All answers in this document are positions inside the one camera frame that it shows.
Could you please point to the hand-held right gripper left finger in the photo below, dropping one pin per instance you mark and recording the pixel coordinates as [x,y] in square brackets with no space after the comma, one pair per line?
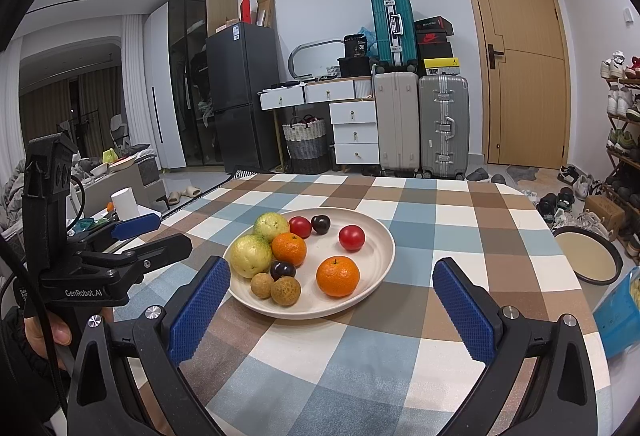
[197,311]

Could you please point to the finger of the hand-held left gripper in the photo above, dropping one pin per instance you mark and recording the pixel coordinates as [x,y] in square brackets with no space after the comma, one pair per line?
[165,248]
[135,226]

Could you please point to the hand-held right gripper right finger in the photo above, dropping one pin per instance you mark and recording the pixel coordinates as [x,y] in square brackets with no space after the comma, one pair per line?
[465,311]

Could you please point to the large green guava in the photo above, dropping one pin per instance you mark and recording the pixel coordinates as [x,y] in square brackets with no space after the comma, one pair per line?
[250,256]

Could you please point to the dark purple plum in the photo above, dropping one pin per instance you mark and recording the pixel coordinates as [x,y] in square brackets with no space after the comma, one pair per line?
[320,224]
[283,270]

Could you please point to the cream round plate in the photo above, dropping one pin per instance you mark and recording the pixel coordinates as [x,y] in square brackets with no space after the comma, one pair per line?
[370,261]

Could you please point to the small green guava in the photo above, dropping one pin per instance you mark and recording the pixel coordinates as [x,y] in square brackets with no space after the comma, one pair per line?
[271,226]

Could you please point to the orange tangerine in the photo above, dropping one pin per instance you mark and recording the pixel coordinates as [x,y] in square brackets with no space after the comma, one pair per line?
[338,276]
[289,248]

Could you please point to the red tomato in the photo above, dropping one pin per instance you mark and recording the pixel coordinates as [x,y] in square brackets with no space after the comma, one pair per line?
[300,226]
[351,237]

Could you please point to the person's left hand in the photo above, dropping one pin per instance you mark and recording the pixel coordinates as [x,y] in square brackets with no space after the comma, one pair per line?
[47,333]

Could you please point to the white cylinder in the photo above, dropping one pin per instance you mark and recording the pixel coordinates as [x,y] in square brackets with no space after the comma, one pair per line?
[125,203]

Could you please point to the beige slipper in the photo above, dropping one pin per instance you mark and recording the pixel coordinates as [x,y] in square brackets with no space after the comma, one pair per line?
[173,198]
[191,191]

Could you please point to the grey side cabinet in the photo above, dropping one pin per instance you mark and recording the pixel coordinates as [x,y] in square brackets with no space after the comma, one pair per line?
[150,181]

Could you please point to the yellow plastic bag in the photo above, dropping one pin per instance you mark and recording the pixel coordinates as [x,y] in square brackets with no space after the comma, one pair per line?
[109,156]

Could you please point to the white office chair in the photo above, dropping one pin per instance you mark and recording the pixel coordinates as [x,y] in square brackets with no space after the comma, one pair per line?
[119,131]

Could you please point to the brown curtain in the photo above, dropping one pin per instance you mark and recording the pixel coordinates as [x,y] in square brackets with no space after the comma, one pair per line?
[50,111]

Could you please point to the round beige tray black rim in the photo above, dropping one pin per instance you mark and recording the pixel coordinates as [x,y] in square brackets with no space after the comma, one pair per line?
[585,256]

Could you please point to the grey slipper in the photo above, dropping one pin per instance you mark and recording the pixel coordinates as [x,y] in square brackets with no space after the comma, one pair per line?
[476,175]
[498,178]

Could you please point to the white curtain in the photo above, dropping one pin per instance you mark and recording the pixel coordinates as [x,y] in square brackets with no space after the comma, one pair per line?
[135,81]

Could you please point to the grey floor mat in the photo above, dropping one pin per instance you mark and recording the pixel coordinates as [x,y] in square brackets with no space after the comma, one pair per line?
[522,173]

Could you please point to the pile of loose shoes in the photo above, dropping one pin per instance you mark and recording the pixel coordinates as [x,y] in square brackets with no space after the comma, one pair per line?
[570,201]

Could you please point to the blue packet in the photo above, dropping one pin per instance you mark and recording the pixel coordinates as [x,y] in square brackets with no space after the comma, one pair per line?
[620,316]

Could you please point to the black refrigerator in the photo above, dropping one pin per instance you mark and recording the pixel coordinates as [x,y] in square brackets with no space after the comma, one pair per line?
[240,101]

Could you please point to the tall wardrobe glass doors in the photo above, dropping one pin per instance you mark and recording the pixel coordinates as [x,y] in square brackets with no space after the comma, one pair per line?
[185,66]

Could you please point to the small cardboard box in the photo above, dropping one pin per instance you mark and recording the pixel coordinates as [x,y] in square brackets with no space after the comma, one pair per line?
[605,211]

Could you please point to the woven basket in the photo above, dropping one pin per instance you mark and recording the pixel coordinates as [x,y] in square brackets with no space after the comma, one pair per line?
[306,146]

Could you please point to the silver suitcase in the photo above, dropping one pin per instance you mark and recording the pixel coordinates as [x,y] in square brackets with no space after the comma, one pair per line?
[444,126]

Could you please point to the beige suitcase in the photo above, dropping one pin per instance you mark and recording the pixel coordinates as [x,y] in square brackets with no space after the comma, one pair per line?
[397,126]

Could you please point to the white drawer cabinet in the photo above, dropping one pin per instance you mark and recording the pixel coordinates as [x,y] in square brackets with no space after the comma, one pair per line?
[355,131]

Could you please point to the wooden shoe rack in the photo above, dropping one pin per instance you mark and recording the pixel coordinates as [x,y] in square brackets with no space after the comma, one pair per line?
[611,151]

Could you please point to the flat cardboard box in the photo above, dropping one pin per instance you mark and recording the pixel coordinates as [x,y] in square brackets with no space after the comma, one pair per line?
[229,26]

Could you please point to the white vanity desk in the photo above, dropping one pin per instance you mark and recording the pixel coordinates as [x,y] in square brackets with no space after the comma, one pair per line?
[325,91]

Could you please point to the small white basket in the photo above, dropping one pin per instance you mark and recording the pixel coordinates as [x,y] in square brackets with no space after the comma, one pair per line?
[330,72]

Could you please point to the red box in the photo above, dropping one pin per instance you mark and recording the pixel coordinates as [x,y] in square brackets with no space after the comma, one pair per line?
[246,11]

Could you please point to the yellow black shoebox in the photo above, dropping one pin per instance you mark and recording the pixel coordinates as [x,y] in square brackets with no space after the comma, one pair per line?
[441,67]

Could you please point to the oval mirror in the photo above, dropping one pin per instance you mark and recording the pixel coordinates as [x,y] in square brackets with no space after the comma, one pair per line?
[320,53]

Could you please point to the wooden door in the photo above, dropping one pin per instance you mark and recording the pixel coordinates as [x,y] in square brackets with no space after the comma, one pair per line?
[520,66]

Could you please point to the open cardboard box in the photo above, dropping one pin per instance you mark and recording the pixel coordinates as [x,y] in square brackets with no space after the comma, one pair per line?
[265,11]

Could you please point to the shoe rack with shoes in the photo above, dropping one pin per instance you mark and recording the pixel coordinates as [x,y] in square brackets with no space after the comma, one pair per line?
[622,106]

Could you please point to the black storage box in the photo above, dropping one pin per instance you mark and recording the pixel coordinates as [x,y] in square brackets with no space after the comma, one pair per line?
[354,67]

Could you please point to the black shoebox red logo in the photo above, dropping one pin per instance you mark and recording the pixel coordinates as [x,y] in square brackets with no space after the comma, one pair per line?
[434,47]

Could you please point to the black bag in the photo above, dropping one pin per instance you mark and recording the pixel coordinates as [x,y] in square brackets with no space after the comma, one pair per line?
[356,46]

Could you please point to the blue plastic bag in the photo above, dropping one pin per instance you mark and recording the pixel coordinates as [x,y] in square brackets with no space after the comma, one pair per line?
[371,38]

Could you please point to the teal suitcase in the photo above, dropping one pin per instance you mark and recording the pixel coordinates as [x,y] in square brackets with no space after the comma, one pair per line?
[392,28]

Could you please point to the white light switch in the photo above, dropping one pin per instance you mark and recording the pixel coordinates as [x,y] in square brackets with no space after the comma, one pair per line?
[628,15]

